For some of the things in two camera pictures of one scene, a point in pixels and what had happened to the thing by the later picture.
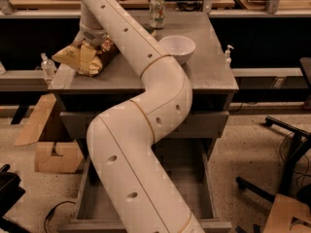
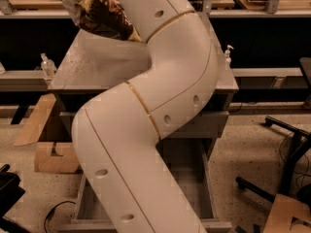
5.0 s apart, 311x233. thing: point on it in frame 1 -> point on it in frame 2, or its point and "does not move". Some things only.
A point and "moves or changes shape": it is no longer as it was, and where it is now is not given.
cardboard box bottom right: [283, 210] does not move
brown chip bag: [87, 60] moves or changes shape
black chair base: [301, 145] does not move
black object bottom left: [10, 194] does not move
